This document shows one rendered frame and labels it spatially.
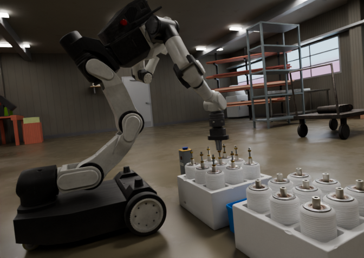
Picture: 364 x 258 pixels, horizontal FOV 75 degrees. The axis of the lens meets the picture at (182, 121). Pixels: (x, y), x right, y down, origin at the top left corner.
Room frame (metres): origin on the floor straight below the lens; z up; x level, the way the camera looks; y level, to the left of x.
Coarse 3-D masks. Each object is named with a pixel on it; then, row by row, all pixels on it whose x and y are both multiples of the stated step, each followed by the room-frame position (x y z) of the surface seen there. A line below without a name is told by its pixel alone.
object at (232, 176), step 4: (240, 168) 1.22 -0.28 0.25; (228, 172) 1.21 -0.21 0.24; (232, 172) 1.20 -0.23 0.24; (236, 172) 1.20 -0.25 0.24; (240, 172) 1.21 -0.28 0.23; (228, 176) 1.21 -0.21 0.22; (232, 176) 1.20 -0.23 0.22; (236, 176) 1.20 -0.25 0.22; (240, 176) 1.21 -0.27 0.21; (228, 180) 1.22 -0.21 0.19; (232, 180) 1.20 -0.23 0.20; (236, 180) 1.20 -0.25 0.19; (240, 180) 1.20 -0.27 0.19; (232, 184) 1.20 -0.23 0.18
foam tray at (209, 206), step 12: (180, 180) 1.40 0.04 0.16; (192, 180) 1.33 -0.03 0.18; (252, 180) 1.22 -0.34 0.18; (264, 180) 1.23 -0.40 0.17; (180, 192) 1.41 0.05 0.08; (192, 192) 1.27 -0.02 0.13; (204, 192) 1.15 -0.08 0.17; (216, 192) 1.10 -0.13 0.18; (228, 192) 1.13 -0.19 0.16; (240, 192) 1.17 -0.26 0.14; (180, 204) 1.43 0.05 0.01; (192, 204) 1.28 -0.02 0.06; (204, 204) 1.16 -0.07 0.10; (216, 204) 1.10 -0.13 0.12; (204, 216) 1.17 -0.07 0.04; (216, 216) 1.10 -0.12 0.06; (216, 228) 1.10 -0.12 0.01
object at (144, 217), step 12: (144, 192) 1.13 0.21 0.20; (132, 204) 1.08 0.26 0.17; (144, 204) 1.11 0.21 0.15; (156, 204) 1.13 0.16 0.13; (132, 216) 1.09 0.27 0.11; (144, 216) 1.11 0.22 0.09; (156, 216) 1.13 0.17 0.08; (132, 228) 1.07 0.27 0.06; (144, 228) 1.11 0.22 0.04; (156, 228) 1.12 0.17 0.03
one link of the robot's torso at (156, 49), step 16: (144, 0) 1.30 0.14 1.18; (128, 16) 1.27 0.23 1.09; (144, 16) 1.27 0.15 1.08; (112, 32) 1.25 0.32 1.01; (128, 32) 1.27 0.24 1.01; (144, 32) 1.28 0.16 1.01; (112, 48) 1.27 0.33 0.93; (128, 48) 1.29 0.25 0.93; (144, 48) 1.31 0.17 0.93; (160, 48) 1.37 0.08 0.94; (128, 64) 1.32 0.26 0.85
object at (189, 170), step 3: (186, 165) 1.39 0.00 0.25; (195, 165) 1.37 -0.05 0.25; (198, 165) 1.38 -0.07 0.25; (186, 168) 1.38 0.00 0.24; (189, 168) 1.37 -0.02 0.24; (192, 168) 1.36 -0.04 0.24; (186, 171) 1.38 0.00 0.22; (189, 171) 1.37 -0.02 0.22; (192, 171) 1.36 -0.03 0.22; (186, 174) 1.38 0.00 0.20; (189, 174) 1.37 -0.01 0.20; (192, 174) 1.36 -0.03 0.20; (186, 177) 1.39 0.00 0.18; (189, 177) 1.37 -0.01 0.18; (192, 177) 1.36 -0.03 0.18
